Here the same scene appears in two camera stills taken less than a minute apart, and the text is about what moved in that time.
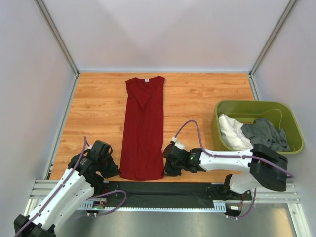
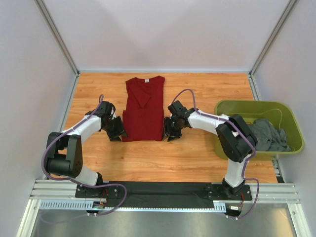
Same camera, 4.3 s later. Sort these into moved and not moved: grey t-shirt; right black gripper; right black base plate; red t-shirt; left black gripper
Moved: right black gripper; left black gripper; red t-shirt
Not moved: right black base plate; grey t-shirt
